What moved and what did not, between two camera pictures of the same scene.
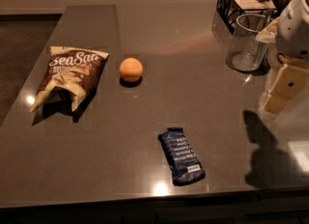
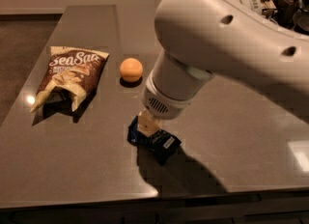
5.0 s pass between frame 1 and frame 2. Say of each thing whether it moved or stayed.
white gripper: moved
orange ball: stayed
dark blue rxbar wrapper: moved
